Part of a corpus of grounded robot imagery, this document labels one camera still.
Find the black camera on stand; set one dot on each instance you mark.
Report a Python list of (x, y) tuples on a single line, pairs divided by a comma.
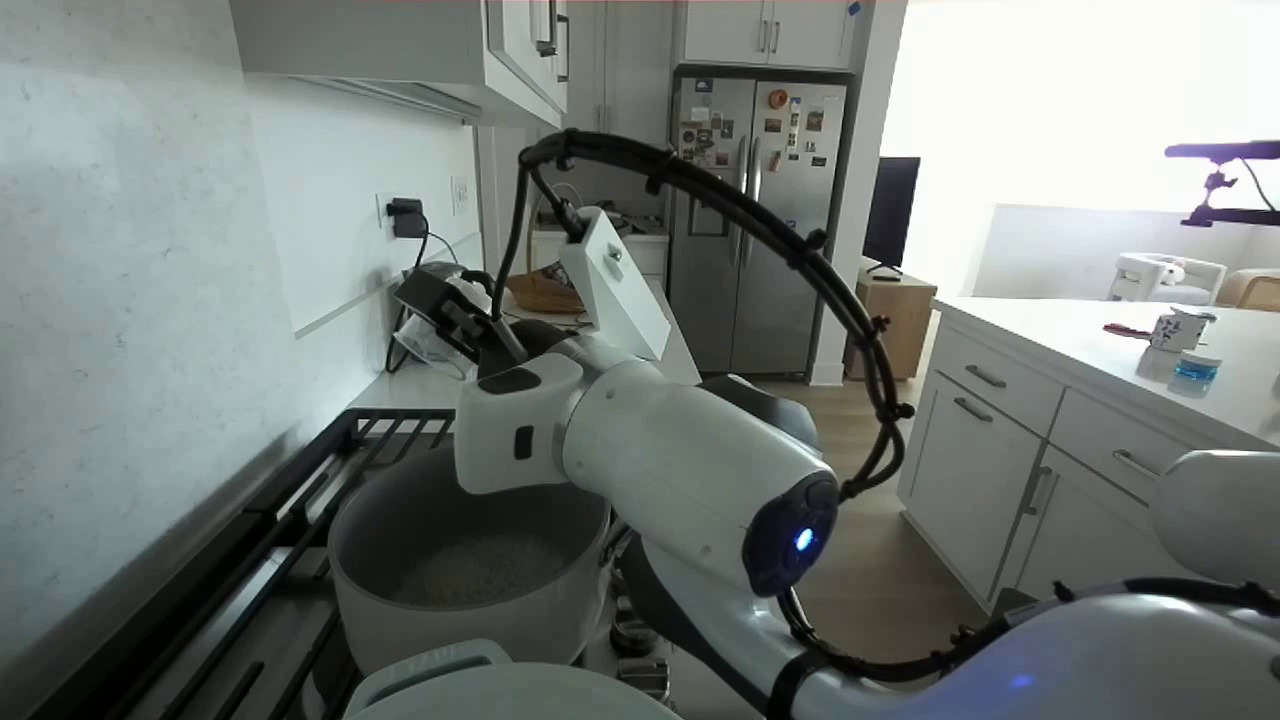
[(1241, 155)]

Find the white kitchen island cabinet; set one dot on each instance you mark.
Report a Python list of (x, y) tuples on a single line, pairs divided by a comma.
[(1038, 442)]

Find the white upper wall cabinets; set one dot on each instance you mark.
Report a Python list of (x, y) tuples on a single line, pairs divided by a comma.
[(499, 63)]

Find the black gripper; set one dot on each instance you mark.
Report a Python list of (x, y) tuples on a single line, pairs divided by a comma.
[(499, 349)]

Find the small white blue box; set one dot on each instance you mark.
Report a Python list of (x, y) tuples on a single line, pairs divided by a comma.
[(1174, 352)]

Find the white lidded casserole pot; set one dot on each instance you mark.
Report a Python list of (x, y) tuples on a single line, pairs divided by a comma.
[(480, 681)]

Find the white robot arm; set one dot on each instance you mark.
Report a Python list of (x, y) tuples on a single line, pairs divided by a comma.
[(735, 509)]

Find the translucent plastic cup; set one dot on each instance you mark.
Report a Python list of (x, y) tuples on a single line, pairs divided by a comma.
[(418, 337)]

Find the wooden basket with wire handle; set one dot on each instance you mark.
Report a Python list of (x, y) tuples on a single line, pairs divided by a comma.
[(542, 296)]

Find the black gas stove top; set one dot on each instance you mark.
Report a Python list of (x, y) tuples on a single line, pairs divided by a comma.
[(235, 617)]

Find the black wall plug adapter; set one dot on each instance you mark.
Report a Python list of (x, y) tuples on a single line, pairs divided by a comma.
[(407, 218)]

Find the white saucepan with steel handle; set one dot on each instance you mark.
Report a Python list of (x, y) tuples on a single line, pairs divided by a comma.
[(418, 565)]

